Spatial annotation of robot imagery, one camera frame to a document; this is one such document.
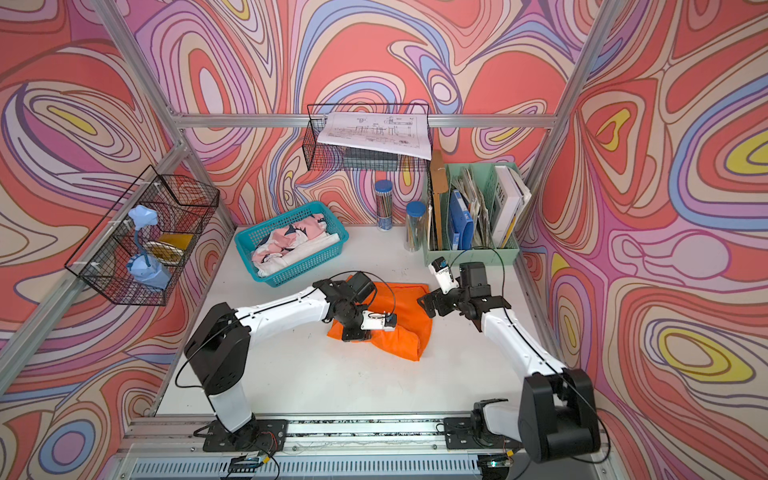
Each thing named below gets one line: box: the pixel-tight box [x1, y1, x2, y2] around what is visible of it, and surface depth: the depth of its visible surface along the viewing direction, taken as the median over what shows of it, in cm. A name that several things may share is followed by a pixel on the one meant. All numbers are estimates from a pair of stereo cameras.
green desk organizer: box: [423, 162, 521, 267], surface depth 101 cm
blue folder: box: [450, 190, 474, 250], surface depth 98 cm
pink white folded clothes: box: [252, 213, 340, 277], surface depth 110 cm
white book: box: [492, 165, 532, 248], surface depth 100 cm
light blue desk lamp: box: [126, 205, 172, 291], surface depth 67 cm
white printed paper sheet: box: [317, 112, 432, 161], surface depth 84 cm
